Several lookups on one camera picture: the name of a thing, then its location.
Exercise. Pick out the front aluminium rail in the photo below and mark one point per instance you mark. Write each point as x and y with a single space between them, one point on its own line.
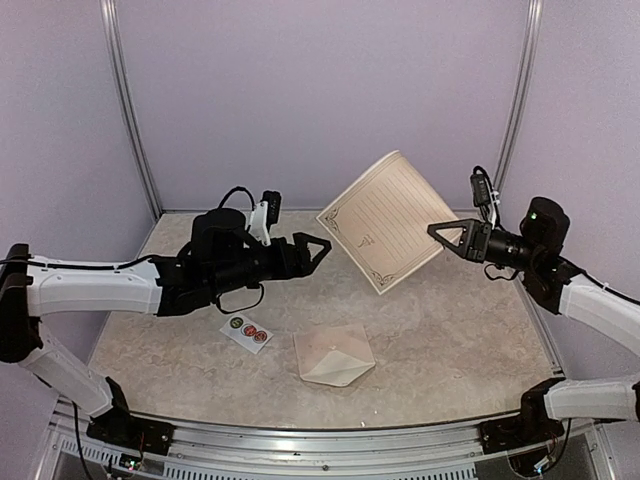
208 451

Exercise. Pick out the white sticker sheet with seals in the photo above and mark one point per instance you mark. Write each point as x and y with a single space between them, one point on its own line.
246 333

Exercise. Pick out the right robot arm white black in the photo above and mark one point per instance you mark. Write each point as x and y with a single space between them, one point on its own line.
561 288

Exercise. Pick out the left aluminium frame post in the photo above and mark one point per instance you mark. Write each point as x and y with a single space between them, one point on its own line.
115 49

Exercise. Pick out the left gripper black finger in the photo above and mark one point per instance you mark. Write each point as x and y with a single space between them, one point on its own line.
308 263
311 247

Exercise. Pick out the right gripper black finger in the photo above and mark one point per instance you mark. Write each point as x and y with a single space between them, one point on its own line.
460 247
450 230

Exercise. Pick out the aluminium frame post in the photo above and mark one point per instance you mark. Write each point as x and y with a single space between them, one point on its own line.
524 71
115 49

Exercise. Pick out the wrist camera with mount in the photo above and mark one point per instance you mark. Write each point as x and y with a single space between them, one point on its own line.
263 216
485 197

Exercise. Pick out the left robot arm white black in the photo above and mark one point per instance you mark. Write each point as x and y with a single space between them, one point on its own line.
227 251

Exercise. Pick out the beige ornate letter paper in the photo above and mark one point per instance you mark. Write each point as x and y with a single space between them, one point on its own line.
381 221

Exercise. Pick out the right aluminium frame post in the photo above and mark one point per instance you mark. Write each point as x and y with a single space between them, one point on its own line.
524 71

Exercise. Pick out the cream open envelope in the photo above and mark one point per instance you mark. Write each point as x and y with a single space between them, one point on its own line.
333 356

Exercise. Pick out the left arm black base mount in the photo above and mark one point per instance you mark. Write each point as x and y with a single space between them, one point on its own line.
118 426

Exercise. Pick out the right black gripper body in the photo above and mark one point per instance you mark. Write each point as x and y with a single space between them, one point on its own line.
483 234

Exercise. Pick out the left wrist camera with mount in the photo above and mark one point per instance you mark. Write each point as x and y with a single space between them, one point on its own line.
263 216

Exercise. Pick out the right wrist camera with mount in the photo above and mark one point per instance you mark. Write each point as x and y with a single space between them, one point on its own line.
485 197

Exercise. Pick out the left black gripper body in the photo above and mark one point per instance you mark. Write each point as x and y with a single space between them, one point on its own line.
279 269

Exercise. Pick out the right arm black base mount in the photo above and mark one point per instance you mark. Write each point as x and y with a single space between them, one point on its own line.
529 426

